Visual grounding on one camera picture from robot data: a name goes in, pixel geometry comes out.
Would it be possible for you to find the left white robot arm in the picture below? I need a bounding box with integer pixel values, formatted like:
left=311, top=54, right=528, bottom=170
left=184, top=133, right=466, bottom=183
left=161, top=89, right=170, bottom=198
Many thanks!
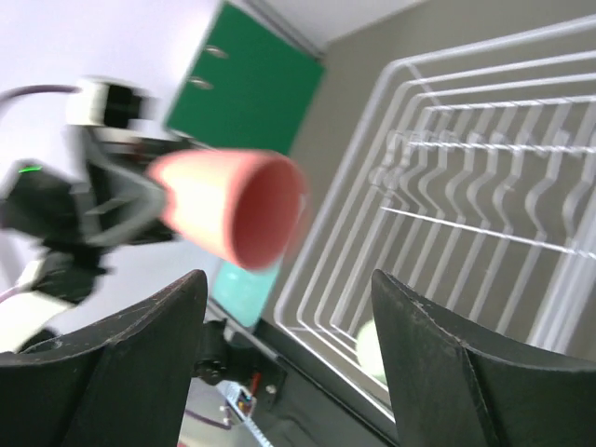
left=1, top=125, right=188, bottom=352

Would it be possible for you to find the pink cup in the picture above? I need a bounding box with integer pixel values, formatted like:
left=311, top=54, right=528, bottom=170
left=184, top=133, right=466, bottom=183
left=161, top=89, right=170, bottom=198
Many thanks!
left=146, top=149, right=309, bottom=270

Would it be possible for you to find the white wire dish rack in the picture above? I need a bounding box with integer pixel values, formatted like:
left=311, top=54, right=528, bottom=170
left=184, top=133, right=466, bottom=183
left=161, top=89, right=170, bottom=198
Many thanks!
left=274, top=15, right=595, bottom=416

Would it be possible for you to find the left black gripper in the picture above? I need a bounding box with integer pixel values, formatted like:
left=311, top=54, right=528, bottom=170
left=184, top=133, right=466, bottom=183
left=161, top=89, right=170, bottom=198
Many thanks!
left=81, top=126, right=191, bottom=245

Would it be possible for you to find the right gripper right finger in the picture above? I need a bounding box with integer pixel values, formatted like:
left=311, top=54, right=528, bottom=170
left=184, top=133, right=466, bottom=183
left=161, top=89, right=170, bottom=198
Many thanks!
left=371, top=270, right=595, bottom=447

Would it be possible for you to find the teal cutting board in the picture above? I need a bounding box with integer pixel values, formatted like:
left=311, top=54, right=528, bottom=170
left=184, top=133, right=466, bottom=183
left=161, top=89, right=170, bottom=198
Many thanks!
left=210, top=262, right=280, bottom=328

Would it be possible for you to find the green lever arch binder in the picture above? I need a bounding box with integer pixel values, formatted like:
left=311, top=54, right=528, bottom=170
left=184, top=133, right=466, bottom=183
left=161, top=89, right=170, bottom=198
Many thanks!
left=165, top=2, right=324, bottom=155

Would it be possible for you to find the green cup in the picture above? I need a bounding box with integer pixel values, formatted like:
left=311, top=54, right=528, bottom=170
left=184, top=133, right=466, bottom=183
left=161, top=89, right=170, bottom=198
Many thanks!
left=356, top=319, right=386, bottom=385

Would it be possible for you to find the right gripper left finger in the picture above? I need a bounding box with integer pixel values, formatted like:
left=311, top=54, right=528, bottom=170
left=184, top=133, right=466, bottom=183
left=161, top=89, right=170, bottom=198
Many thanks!
left=1, top=270, right=208, bottom=447

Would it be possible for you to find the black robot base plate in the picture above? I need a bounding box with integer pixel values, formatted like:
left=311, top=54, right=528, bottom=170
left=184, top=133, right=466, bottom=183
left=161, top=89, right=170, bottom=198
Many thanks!
left=193, top=297, right=397, bottom=447

